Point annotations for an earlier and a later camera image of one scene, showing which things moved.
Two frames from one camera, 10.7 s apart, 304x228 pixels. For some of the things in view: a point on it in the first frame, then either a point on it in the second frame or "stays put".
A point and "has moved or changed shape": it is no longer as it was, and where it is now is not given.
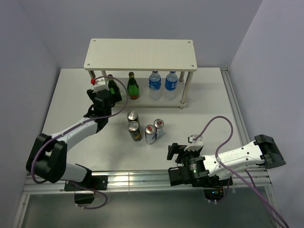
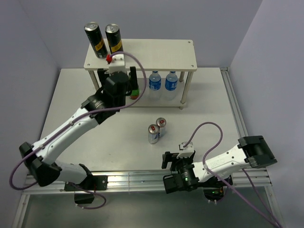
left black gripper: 91,94 to 133,79
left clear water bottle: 155,81 stays put
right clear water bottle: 171,84 stays put
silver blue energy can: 150,134 has moved or changed shape
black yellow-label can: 133,128 to 96,40
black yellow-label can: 132,115 to 114,37
